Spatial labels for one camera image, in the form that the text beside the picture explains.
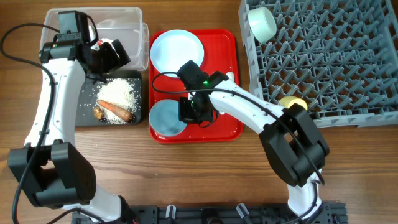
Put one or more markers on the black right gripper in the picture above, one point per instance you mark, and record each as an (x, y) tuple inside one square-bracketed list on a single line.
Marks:
[(186, 116)]

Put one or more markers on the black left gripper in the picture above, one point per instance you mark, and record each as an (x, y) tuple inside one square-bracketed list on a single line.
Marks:
[(113, 61)]

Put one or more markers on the small light blue bowl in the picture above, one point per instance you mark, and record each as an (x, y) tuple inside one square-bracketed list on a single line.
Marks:
[(164, 119)]

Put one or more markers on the white rice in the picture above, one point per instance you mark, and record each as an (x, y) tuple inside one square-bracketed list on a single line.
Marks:
[(119, 93)]

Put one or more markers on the white plastic spoon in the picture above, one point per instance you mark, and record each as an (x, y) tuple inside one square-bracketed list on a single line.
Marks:
[(230, 75)]

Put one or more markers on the brown food scrap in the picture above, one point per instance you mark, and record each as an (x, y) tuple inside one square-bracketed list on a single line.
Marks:
[(98, 113)]

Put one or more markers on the orange carrot piece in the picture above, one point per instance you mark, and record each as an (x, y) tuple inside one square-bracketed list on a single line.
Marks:
[(120, 112)]

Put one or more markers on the large light blue plate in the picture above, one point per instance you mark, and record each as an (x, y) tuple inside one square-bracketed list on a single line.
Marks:
[(174, 48)]

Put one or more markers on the yellow plastic cup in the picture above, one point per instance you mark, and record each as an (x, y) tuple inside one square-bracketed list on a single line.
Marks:
[(288, 101)]

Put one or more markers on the green bowl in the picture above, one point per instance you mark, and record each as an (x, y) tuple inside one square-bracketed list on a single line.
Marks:
[(262, 24)]

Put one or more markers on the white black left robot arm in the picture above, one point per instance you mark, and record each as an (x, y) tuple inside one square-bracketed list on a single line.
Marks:
[(49, 169)]

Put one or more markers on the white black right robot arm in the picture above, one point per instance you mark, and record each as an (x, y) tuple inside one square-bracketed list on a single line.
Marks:
[(294, 146)]

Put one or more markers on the grey dishwasher rack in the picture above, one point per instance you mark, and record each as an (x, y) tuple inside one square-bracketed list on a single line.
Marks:
[(338, 56)]

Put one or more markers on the clear plastic bin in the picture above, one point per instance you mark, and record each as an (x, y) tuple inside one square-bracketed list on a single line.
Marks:
[(124, 25)]

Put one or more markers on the black plastic tray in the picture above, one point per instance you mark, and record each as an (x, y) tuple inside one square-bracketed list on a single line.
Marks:
[(90, 93)]

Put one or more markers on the red serving tray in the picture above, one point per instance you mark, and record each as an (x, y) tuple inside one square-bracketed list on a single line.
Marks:
[(220, 55)]

